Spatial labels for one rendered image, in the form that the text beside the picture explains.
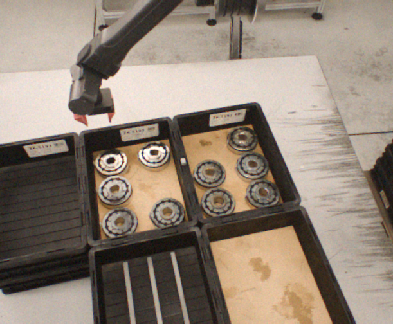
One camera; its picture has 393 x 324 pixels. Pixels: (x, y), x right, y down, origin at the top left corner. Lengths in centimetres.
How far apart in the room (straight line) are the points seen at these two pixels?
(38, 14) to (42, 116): 189
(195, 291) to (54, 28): 259
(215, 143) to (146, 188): 29
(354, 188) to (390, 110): 141
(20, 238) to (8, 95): 75
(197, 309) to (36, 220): 55
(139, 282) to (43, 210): 38
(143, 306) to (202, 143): 57
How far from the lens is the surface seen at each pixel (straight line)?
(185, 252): 115
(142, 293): 112
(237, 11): 140
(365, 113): 277
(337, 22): 341
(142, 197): 123
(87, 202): 113
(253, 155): 129
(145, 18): 80
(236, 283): 112
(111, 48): 88
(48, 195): 130
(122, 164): 127
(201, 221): 107
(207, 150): 132
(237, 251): 115
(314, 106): 170
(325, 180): 149
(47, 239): 123
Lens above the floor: 190
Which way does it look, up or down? 56 degrees down
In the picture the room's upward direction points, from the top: straight up
